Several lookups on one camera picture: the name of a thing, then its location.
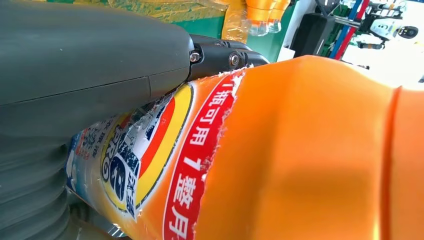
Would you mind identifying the yellow taped cardboard sheet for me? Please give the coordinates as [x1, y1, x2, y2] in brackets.
[31, 0, 253, 44]

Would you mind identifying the black carrying case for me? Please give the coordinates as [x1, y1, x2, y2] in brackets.
[289, 12, 336, 59]

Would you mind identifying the red metal pole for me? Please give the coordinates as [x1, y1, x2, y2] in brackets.
[333, 0, 371, 61]

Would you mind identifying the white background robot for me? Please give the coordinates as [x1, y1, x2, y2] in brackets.
[356, 0, 420, 51]

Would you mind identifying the blue metal rack frame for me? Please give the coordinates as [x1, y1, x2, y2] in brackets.
[328, 0, 363, 60]

